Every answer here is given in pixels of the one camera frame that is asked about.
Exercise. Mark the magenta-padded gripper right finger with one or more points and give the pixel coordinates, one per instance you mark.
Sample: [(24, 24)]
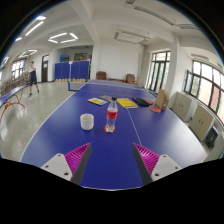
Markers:
[(160, 166)]

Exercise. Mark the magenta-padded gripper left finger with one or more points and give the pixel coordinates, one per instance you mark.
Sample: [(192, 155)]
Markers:
[(63, 165)]

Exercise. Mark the clear red-labelled drink bottle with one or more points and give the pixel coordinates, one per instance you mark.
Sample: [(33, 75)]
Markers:
[(112, 115)]

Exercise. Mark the white cup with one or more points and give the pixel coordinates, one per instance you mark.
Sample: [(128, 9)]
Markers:
[(87, 122)]

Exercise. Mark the red table tennis paddle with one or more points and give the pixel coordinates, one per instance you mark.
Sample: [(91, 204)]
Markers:
[(149, 101), (155, 109)]

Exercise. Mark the black bin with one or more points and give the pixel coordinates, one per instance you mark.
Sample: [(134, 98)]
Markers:
[(212, 137)]

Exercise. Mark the white cabinet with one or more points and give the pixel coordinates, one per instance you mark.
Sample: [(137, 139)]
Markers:
[(182, 106), (201, 121)]

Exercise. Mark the brown cardboard box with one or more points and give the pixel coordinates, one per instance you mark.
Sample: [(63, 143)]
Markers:
[(162, 99)]

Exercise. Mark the black paddle case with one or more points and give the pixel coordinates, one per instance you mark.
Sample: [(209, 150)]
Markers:
[(140, 101)]

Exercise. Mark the yellow book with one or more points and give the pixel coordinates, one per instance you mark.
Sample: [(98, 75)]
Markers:
[(127, 103)]

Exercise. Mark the yellow and blue booklet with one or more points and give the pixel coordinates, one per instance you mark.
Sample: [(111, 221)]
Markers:
[(97, 101)]

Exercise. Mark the grey booklet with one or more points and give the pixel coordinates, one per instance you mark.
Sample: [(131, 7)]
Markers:
[(106, 97)]

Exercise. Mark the low white barrier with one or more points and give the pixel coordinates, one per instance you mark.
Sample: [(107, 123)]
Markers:
[(77, 86)]

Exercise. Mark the red-legged blue table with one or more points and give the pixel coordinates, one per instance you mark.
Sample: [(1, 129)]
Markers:
[(10, 96)]

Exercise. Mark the wide dark-framed window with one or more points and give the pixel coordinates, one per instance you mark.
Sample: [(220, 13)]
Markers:
[(205, 88)]

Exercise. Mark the person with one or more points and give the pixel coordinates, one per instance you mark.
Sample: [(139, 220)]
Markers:
[(33, 78)]

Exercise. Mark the brown armchair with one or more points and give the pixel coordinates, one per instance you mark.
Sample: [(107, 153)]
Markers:
[(101, 75), (130, 78)]

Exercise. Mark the blue partition screen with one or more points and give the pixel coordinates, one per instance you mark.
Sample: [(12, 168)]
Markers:
[(71, 70)]

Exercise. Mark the tall dark-framed window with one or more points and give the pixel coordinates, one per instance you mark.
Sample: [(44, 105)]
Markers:
[(158, 70)]

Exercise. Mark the dark brown door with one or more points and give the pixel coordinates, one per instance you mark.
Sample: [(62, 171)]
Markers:
[(45, 68)]

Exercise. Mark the ceiling lights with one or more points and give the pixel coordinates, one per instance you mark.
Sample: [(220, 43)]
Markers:
[(63, 37)]

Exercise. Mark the ceiling air conditioner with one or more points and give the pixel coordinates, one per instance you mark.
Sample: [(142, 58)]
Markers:
[(131, 37)]

